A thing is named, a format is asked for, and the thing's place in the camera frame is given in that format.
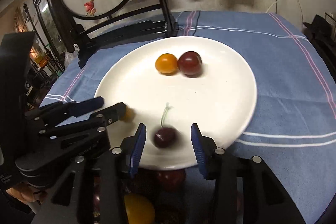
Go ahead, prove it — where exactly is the small yellow longan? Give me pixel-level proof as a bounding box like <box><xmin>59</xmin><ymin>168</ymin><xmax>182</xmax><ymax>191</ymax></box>
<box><xmin>120</xmin><ymin>106</ymin><xmax>135</xmax><ymax>122</ymax></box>

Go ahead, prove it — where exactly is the dark cherry with stem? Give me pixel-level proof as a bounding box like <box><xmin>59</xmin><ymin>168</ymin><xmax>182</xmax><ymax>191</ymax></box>
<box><xmin>153</xmin><ymin>103</ymin><xmax>177</xmax><ymax>148</ymax></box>

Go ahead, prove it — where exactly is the red cherry tomato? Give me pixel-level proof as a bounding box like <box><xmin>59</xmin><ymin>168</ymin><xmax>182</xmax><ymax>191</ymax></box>
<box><xmin>157</xmin><ymin>169</ymin><xmax>186</xmax><ymax>189</ymax></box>

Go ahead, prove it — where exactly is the yellow orange round fruit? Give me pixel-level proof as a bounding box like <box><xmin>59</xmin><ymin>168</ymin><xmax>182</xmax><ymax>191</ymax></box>
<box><xmin>124</xmin><ymin>193</ymin><xmax>155</xmax><ymax>224</ymax></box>

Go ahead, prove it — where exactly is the white round plate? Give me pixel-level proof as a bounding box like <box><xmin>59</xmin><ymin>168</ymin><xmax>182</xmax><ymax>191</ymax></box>
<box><xmin>95</xmin><ymin>36</ymin><xmax>257</xmax><ymax>170</ymax></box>

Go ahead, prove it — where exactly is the yellow cherry tomato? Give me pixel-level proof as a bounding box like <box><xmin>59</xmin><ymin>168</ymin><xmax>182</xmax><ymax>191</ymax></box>
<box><xmin>155</xmin><ymin>53</ymin><xmax>178</xmax><ymax>75</ymax></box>

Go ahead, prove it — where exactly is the dark red plum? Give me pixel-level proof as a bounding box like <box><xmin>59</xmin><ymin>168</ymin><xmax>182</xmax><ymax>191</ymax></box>
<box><xmin>177</xmin><ymin>51</ymin><xmax>203</xmax><ymax>76</ymax></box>

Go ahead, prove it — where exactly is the blue striped tablecloth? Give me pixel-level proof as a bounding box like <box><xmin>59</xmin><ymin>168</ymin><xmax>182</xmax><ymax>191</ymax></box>
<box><xmin>42</xmin><ymin>11</ymin><xmax>335</xmax><ymax>223</ymax></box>

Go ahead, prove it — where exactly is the dark wooden cabinet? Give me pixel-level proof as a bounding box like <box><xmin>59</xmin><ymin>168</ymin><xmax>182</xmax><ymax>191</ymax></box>
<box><xmin>33</xmin><ymin>0</ymin><xmax>75</xmax><ymax>59</ymax></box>

